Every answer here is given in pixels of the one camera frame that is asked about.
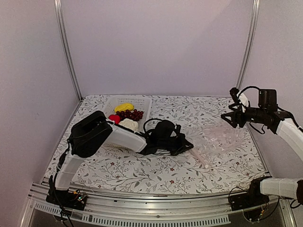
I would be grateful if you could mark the red toy pepper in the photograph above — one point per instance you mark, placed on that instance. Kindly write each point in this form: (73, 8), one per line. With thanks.
(115, 118)

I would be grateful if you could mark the aluminium frame post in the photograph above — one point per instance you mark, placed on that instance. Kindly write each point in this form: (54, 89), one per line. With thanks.
(66, 48)
(249, 42)

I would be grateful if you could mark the right aluminium frame post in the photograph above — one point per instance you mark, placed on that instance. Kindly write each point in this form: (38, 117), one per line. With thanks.
(249, 42)

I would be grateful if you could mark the dark red toy grapes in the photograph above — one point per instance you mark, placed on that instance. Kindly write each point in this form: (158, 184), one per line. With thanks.
(134, 115)

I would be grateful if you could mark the clear zip top bag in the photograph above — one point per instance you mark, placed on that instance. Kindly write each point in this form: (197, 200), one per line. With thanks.
(214, 140)

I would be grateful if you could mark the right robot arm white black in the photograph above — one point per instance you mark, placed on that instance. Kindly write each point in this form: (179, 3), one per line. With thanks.
(283, 124)

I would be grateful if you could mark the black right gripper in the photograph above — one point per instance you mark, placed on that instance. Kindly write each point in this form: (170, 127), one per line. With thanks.
(238, 114)

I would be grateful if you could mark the floral patterned table mat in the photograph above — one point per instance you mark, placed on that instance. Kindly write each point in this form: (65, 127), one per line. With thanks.
(123, 170)

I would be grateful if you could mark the left aluminium frame post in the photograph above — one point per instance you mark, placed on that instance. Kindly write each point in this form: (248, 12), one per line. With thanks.
(66, 48)

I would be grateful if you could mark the white perforated plastic basket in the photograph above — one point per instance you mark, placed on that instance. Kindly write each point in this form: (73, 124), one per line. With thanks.
(122, 137)

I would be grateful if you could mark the white toy cauliflower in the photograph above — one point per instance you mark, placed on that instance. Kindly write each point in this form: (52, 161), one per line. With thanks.
(130, 124)

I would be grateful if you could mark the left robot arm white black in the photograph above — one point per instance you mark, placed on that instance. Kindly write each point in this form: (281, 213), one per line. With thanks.
(89, 134)

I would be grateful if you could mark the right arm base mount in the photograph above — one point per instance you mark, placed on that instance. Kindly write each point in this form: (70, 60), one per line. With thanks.
(254, 206)

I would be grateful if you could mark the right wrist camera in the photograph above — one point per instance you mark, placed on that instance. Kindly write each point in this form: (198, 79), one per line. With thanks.
(239, 97)

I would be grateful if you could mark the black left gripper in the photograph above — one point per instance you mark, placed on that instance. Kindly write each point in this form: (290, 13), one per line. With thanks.
(182, 144)

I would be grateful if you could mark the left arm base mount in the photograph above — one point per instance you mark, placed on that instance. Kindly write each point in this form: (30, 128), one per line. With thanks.
(74, 200)

